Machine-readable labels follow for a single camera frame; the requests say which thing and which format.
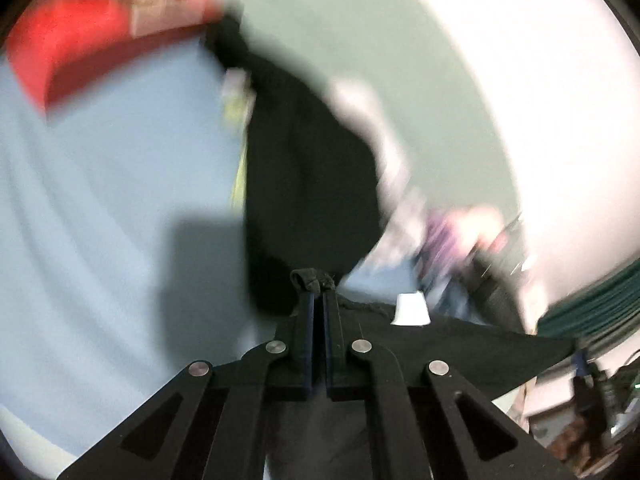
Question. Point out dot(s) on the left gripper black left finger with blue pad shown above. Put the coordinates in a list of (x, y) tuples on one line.
[(302, 340)]

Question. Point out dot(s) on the black garment with tag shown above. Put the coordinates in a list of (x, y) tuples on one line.
[(310, 193)]

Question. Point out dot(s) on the green striped cloth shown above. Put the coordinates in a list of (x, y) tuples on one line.
[(609, 307)]

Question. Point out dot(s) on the red box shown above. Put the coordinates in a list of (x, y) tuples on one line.
[(59, 47)]

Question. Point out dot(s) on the purple patterned clothes pile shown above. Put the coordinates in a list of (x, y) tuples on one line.
[(453, 254)]

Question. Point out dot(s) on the black t-shirt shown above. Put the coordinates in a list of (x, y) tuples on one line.
[(423, 404)]

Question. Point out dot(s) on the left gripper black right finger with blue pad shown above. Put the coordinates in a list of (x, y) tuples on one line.
[(340, 330)]

